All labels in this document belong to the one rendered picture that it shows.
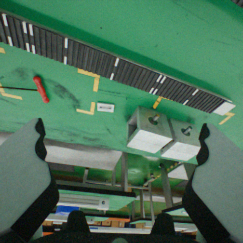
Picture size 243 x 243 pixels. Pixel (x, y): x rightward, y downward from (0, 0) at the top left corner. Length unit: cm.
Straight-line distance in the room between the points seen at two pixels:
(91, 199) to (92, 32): 139
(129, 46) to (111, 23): 5
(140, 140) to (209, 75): 24
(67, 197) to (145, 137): 124
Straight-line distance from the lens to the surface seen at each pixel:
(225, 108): 45
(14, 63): 42
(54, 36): 31
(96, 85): 37
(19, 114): 56
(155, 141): 38
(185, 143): 42
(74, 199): 149
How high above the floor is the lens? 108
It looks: 42 degrees down
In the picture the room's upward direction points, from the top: 177 degrees counter-clockwise
